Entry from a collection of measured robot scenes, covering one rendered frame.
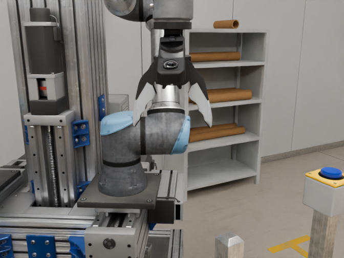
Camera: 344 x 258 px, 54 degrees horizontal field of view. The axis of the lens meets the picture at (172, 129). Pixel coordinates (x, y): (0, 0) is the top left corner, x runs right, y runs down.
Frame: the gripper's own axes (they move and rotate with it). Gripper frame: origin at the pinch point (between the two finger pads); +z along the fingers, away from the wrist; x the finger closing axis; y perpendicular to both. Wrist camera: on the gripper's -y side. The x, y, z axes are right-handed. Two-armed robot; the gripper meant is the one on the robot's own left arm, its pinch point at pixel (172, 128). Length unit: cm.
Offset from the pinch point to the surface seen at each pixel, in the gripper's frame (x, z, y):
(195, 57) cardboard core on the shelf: -7, 2, 255
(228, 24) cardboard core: -37, -27, 259
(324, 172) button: -30.4, 8.8, 0.6
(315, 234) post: -30.3, 22.8, 0.9
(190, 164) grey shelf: -5, 115, 276
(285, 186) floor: -102, 132, 263
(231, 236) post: -10.7, 14.6, -13.6
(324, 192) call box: -29.9, 12.0, -1.7
